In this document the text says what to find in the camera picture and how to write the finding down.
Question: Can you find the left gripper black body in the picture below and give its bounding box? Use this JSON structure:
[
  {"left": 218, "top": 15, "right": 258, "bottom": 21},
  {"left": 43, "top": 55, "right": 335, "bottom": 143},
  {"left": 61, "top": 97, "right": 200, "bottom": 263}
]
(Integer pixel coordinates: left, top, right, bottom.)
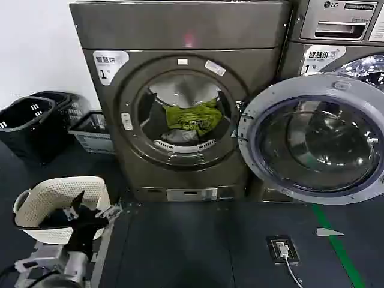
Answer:
[{"left": 66, "top": 216, "right": 109, "bottom": 259}]

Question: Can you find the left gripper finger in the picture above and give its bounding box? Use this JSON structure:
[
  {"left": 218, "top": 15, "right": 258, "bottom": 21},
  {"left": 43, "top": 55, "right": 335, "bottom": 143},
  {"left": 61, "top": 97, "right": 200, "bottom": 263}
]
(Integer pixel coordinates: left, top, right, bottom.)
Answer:
[
  {"left": 91, "top": 204, "right": 123, "bottom": 224},
  {"left": 63, "top": 191, "right": 86, "bottom": 223}
]

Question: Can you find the dark garment in white basket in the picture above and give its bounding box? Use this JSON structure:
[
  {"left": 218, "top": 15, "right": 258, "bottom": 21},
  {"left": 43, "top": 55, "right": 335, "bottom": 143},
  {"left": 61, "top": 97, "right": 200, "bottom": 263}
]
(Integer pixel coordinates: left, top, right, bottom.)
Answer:
[{"left": 47, "top": 203, "right": 101, "bottom": 229}]

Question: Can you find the white perforated laundry basket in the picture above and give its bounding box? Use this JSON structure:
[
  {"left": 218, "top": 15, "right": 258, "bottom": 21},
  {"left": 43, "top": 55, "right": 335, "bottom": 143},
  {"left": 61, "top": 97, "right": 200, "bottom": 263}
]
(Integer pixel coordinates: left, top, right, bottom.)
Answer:
[{"left": 12, "top": 176, "right": 112, "bottom": 243}]

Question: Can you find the dark crate with pale label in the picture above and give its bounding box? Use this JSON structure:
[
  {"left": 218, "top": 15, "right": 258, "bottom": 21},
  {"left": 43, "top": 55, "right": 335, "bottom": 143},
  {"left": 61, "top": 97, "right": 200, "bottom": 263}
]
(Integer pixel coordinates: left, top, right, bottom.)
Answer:
[{"left": 68, "top": 110, "right": 116, "bottom": 155}]

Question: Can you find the black plastic laundry basket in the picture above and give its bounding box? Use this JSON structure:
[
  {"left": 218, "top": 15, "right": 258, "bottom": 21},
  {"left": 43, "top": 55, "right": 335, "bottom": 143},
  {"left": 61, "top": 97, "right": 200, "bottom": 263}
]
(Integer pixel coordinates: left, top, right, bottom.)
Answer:
[
  {"left": 0, "top": 97, "right": 60, "bottom": 165},
  {"left": 29, "top": 91, "right": 91, "bottom": 136}
]

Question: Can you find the grey garment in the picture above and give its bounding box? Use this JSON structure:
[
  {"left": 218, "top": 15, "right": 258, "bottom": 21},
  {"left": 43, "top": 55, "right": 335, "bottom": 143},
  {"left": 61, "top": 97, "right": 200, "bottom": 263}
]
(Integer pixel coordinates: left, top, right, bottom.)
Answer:
[{"left": 160, "top": 128, "right": 200, "bottom": 144}]

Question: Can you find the black garment in drum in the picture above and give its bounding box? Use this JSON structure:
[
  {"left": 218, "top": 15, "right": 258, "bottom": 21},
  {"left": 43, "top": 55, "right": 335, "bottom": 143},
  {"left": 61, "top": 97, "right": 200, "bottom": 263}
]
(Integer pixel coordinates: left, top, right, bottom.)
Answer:
[{"left": 143, "top": 92, "right": 169, "bottom": 142}]

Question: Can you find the green garment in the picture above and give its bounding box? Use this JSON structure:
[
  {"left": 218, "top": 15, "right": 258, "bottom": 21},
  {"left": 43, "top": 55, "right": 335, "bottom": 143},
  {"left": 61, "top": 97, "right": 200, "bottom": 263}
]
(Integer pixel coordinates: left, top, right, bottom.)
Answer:
[{"left": 161, "top": 97, "right": 221, "bottom": 137}]

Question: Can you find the white number sticker on dryer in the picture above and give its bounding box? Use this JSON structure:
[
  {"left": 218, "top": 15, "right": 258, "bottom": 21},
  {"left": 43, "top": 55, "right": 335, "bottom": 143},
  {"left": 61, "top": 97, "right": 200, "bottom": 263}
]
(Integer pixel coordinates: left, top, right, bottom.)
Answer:
[{"left": 92, "top": 50, "right": 130, "bottom": 87}]

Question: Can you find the black floor socket box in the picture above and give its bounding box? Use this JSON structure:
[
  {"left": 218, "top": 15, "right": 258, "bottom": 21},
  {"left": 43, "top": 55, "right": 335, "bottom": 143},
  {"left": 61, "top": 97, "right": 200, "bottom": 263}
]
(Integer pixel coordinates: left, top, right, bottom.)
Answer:
[{"left": 266, "top": 235, "right": 301, "bottom": 265}]

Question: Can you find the white plug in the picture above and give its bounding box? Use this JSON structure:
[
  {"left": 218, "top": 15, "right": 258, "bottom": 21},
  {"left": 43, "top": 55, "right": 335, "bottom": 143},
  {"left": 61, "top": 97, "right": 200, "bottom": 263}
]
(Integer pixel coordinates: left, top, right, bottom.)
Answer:
[{"left": 277, "top": 241, "right": 291, "bottom": 259}]

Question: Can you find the small white label sticker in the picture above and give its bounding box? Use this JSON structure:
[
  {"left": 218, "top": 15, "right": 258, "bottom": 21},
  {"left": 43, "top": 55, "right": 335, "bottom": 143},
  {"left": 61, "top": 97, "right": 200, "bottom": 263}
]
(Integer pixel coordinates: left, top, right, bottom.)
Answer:
[{"left": 204, "top": 59, "right": 227, "bottom": 76}]

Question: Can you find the grey front-load dryer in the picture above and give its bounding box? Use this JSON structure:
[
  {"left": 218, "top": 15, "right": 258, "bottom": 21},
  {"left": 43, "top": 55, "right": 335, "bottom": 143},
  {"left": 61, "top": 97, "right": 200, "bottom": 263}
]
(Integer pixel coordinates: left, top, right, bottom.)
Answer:
[{"left": 68, "top": 0, "right": 295, "bottom": 203}]

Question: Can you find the white arrow floor sticker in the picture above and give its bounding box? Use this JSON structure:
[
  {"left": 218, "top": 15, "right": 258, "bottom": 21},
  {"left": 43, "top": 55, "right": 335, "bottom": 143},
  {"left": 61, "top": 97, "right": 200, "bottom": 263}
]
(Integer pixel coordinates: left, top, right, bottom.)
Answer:
[{"left": 315, "top": 227, "right": 345, "bottom": 238}]

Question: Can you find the green floor tape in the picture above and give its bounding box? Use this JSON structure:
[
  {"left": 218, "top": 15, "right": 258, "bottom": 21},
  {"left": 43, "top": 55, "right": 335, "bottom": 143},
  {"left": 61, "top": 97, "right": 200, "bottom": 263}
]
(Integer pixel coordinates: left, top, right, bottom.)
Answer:
[{"left": 311, "top": 204, "right": 365, "bottom": 288}]

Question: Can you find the grey washer with glass door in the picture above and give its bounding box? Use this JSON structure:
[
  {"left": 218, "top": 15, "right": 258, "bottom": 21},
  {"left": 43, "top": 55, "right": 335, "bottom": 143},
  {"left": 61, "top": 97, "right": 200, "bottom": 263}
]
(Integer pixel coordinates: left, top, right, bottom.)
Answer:
[{"left": 260, "top": 41, "right": 384, "bottom": 203}]

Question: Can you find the round glass dryer door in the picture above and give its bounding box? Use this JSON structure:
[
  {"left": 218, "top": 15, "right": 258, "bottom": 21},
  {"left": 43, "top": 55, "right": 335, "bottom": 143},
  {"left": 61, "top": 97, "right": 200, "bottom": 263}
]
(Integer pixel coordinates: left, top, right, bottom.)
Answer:
[{"left": 238, "top": 76, "right": 384, "bottom": 206}]

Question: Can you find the grey stacked machine with drawer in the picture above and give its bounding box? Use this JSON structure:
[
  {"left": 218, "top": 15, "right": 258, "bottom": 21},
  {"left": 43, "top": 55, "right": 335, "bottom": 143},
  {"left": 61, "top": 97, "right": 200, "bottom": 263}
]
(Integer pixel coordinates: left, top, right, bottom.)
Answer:
[{"left": 295, "top": 0, "right": 384, "bottom": 46}]

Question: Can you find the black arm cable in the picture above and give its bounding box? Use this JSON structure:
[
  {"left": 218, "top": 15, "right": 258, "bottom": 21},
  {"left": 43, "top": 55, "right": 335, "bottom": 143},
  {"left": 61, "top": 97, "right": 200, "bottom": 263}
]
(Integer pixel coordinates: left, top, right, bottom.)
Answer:
[{"left": 0, "top": 262, "right": 65, "bottom": 286}]

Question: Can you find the white power cable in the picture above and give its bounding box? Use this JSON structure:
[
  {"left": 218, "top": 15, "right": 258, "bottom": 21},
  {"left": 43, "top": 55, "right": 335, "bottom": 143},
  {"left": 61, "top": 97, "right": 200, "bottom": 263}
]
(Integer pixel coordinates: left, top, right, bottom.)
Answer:
[{"left": 283, "top": 254, "right": 301, "bottom": 288}]

